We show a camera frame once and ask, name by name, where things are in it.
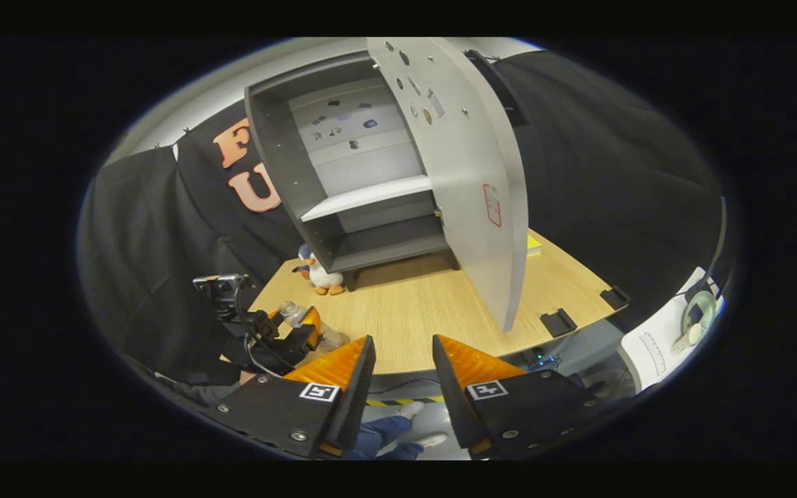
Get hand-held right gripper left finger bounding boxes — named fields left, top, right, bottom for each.
left=217, top=335, right=377, bottom=459

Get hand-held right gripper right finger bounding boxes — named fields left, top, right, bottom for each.
left=432, top=335, right=603, bottom=461

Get clear plastic bottle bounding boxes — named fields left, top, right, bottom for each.
left=279, top=301, right=349, bottom=351

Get grey cabinet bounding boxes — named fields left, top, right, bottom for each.
left=244, top=52, right=462, bottom=292

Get white cabinet door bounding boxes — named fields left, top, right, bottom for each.
left=366, top=37, right=531, bottom=333

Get white cabinet shelf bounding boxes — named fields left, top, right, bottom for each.
left=300, top=174, right=436, bottom=223

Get person's blue jeans leg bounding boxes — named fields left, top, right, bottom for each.
left=343, top=414, right=428, bottom=461

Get yellow black floor tape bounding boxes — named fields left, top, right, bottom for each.
left=364, top=395, right=445, bottom=408

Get plush penguin toy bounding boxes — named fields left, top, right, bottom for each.
left=293, top=243, right=347, bottom=297

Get power strip with lights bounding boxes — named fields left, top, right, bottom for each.
left=522, top=348, right=565, bottom=373

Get white panel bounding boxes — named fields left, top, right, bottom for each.
left=620, top=266, right=726, bottom=394

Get round white green device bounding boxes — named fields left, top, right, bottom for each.
left=680, top=290, right=718, bottom=341

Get black backdrop cloth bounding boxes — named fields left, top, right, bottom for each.
left=77, top=48, right=729, bottom=389

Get black door handle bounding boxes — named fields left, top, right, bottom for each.
left=464, top=50, right=532, bottom=129

